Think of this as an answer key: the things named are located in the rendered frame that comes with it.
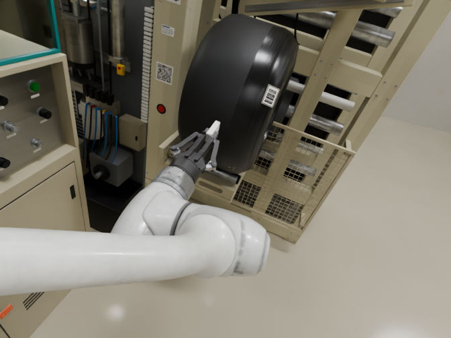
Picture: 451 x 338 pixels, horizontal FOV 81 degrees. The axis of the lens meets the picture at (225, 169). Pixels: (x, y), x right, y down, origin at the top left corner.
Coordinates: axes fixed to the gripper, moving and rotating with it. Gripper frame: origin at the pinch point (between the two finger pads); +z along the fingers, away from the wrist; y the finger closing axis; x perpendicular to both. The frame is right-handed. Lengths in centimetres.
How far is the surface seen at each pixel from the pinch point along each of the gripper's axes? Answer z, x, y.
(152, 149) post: 26, 47, 37
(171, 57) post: 32.6, 0.3, 31.3
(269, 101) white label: 16.7, -5.3, -11.3
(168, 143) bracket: 20.5, 33.1, 25.3
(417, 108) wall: 477, 169, -240
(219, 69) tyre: 17.9, -9.2, 6.8
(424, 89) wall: 479, 135, -230
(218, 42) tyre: 24.3, -14.2, 10.5
